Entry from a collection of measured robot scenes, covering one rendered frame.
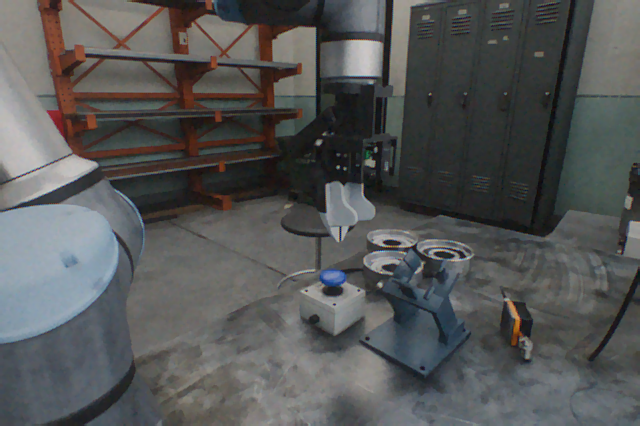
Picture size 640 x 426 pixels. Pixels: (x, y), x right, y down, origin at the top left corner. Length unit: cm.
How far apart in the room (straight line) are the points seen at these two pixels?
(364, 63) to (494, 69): 307
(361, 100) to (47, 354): 38
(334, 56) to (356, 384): 38
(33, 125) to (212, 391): 33
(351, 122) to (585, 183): 348
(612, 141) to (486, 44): 124
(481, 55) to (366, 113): 312
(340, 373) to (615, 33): 359
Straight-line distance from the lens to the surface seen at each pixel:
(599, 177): 386
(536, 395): 54
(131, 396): 40
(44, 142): 46
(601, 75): 384
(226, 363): 53
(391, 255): 75
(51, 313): 32
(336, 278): 56
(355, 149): 45
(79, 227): 35
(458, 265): 75
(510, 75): 347
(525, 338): 58
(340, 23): 47
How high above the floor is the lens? 113
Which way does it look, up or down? 17 degrees down
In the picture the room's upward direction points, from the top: straight up
